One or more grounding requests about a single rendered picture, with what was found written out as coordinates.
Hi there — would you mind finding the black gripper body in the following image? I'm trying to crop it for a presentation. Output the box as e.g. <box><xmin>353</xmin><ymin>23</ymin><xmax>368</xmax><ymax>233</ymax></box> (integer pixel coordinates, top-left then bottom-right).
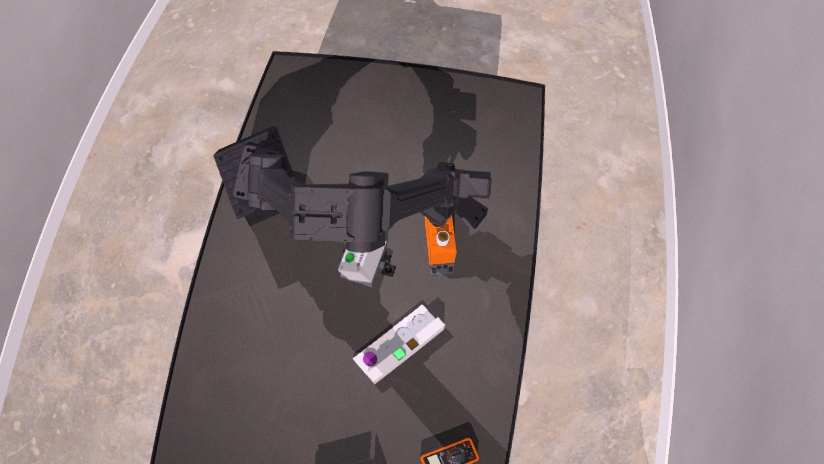
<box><xmin>421</xmin><ymin>207</ymin><xmax>456</xmax><ymax>225</ymax></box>

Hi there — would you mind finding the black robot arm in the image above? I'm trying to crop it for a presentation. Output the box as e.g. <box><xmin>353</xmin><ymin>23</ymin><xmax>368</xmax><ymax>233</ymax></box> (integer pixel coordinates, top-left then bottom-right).
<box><xmin>233</xmin><ymin>145</ymin><xmax>491</xmax><ymax>253</ymax></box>

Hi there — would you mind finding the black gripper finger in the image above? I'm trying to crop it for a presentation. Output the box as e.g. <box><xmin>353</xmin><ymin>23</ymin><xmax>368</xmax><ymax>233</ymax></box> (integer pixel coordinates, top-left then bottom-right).
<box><xmin>419</xmin><ymin>212</ymin><xmax>447</xmax><ymax>228</ymax></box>

